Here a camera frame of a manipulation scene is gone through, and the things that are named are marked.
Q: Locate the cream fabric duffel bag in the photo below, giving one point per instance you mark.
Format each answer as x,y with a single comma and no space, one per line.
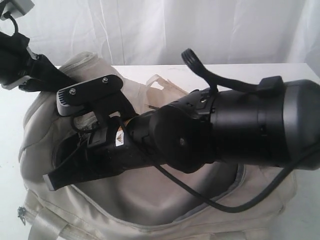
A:
140,204

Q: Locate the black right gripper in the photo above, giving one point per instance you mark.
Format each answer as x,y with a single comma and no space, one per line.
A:
120,146

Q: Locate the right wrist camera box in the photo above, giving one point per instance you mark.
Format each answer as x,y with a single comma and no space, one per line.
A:
102,95

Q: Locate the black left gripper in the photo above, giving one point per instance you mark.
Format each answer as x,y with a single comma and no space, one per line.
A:
16,59

